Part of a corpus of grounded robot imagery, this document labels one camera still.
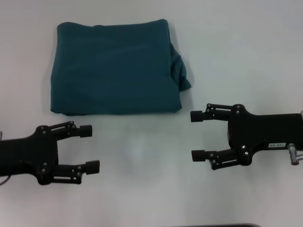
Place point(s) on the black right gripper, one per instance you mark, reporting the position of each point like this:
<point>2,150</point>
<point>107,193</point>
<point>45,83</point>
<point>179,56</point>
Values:
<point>260,134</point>

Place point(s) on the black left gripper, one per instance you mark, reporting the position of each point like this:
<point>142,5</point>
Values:
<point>28,153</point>

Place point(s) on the teal t-shirt with beige print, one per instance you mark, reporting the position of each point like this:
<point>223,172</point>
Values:
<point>113,71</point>

